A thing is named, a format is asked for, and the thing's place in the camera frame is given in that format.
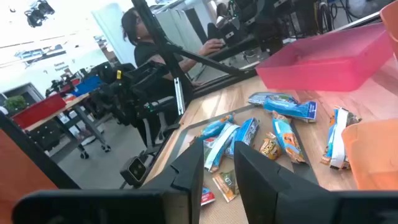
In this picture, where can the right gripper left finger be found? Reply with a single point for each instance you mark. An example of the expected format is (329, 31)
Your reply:
(174, 186)

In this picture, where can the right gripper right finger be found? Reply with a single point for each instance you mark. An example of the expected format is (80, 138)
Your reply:
(264, 193)

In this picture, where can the green and orange granola bar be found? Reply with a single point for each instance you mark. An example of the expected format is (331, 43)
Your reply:
(226, 186)

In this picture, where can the brown orange crunch bar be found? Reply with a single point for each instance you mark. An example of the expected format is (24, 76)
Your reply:
(270, 147)

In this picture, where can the blue granola bar wrapper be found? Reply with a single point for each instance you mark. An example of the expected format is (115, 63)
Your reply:
(247, 132)
(289, 110)
(273, 97)
(214, 128)

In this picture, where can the blue white snack bar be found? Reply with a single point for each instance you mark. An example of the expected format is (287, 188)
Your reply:
(353, 119)

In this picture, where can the red granola bar wrapper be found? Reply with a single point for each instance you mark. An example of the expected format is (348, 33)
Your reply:
(207, 196)

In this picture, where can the blue and orange granola bar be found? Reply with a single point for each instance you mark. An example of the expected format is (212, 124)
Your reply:
(287, 138)

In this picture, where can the blue bar with white seam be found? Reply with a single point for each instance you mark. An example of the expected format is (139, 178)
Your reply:
(338, 140)
(220, 146)

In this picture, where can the tan mat with dark border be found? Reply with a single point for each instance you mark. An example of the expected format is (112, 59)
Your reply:
(265, 126)

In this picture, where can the wooden background table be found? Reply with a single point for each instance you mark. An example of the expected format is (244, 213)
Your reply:
(84, 121)

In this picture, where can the translucent orange plastic bin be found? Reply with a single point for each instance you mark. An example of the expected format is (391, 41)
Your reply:
(373, 155)

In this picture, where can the blue storage bin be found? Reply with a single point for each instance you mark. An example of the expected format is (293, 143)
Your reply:
(88, 85)

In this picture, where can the pink plastic bin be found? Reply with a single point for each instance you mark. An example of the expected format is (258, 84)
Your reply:
(326, 74)

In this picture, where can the person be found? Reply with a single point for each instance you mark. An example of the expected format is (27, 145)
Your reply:
(146, 53)
(221, 9)

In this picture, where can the black workbench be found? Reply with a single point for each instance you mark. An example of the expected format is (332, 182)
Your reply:
(236, 49)

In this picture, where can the grey cabinet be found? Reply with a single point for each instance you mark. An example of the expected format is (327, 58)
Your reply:
(180, 34)

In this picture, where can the red storage bin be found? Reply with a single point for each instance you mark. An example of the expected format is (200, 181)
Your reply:
(40, 112)

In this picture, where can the orange-brown panel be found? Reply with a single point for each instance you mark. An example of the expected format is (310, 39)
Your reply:
(18, 180)

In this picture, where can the white door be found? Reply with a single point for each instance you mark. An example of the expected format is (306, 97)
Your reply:
(112, 34)

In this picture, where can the green potted plant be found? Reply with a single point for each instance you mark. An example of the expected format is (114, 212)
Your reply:
(15, 102)

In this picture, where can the black ceiling light cluster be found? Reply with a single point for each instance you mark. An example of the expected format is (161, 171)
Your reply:
(38, 12)

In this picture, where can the small black table camera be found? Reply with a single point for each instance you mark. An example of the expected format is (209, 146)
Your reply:
(134, 170)

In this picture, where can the silver metal bracket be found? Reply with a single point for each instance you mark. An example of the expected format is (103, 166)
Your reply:
(179, 96)

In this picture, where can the black frame strut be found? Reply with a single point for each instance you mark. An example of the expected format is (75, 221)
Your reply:
(37, 149)

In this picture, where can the black aluminium frame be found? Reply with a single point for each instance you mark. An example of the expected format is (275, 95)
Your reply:
(155, 31)

